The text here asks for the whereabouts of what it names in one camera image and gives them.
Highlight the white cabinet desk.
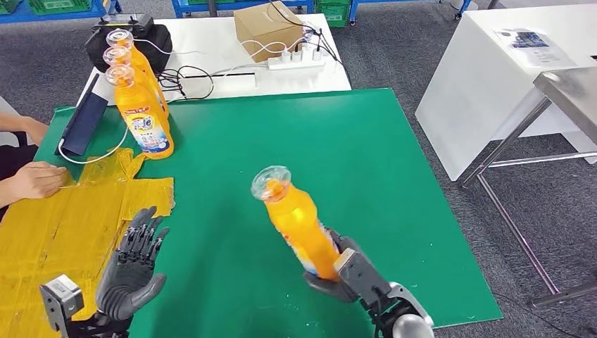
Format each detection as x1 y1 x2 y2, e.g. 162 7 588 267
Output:
415 4 597 182

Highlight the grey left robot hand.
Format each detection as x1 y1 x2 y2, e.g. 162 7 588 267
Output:
95 206 170 322

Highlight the orange Tide detergent bottle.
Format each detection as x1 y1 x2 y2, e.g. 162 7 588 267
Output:
102 45 170 120
251 165 341 281
106 27 162 94
104 63 175 161

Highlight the white table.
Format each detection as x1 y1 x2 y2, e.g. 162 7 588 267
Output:
77 13 352 106

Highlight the black remote controller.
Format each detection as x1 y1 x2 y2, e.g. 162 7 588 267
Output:
86 13 155 45

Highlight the stainless steel table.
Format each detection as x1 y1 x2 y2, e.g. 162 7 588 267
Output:
461 65 597 309

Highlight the white controller cable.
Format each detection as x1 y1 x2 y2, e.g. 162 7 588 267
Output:
132 37 200 56

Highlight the black carrying case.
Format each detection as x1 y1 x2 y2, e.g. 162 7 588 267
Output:
85 23 173 74

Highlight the white tablet charging cable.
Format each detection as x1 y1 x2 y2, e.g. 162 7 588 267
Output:
56 37 322 165

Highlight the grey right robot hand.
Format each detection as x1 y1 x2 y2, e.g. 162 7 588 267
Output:
303 228 363 304

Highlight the printed paper sheet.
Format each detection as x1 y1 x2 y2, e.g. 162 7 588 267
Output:
493 27 577 68

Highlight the coiled black cable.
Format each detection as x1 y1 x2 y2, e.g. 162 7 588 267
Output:
156 65 215 101

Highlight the white power strip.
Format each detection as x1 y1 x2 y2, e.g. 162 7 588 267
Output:
268 55 327 71

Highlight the person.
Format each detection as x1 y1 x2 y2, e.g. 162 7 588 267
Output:
0 144 38 220

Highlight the green table mat board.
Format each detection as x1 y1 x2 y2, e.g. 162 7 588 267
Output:
32 88 503 338

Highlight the yellow taped cardboard sheet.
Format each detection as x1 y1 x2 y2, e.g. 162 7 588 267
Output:
0 148 176 338

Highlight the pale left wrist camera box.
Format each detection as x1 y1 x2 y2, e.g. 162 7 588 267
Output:
39 274 86 334

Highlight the person's left hand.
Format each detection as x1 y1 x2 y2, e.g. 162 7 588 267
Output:
20 116 50 146

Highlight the black power cable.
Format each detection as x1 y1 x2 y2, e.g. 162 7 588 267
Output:
270 0 352 88

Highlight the person's right hand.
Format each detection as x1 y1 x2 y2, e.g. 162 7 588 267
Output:
11 161 68 201

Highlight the brown cardboard box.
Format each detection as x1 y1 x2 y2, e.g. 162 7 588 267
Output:
233 1 305 63

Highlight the blue shelf rack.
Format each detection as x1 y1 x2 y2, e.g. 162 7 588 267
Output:
0 0 123 24
171 0 315 18
348 0 473 25

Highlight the white flat box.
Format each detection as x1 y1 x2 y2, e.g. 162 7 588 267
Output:
180 71 257 95

